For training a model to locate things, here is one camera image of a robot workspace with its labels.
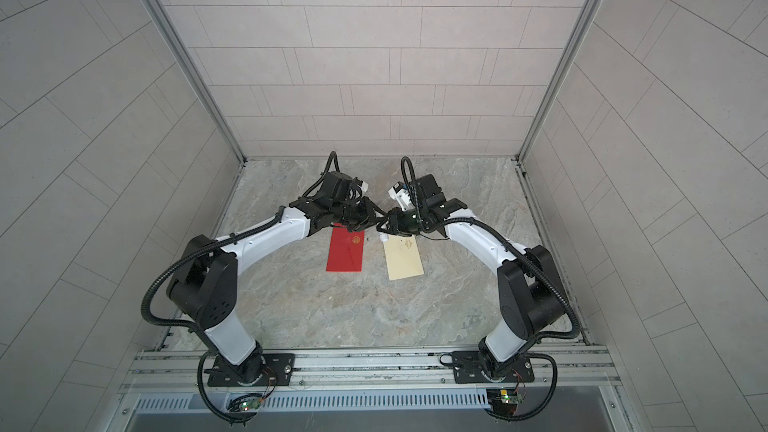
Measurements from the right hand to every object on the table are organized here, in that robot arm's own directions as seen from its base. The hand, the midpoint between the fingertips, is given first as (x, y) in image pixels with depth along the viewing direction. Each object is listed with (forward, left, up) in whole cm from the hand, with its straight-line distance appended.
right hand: (380, 229), depth 80 cm
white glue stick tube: (-3, -1, +1) cm, 3 cm away
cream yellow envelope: (-1, -6, -15) cm, 17 cm away
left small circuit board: (-35, +31, -11) cm, 48 cm away
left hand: (+4, -4, +1) cm, 6 cm away
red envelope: (+2, +12, -14) cm, 18 cm away
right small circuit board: (-38, -26, -16) cm, 49 cm away
